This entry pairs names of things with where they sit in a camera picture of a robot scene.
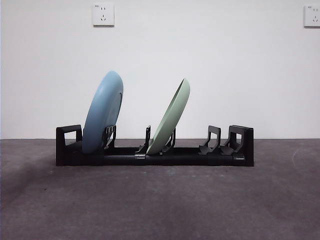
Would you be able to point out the pale green round plate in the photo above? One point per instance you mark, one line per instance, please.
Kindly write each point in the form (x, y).
(170, 117)

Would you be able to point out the black plastic plate rack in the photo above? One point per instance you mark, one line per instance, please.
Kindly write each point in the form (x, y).
(200, 157)

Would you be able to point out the light blue round plate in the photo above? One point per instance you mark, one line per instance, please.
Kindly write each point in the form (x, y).
(100, 112)

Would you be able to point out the white wall socket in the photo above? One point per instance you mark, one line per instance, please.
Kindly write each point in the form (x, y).
(312, 16)
(103, 15)

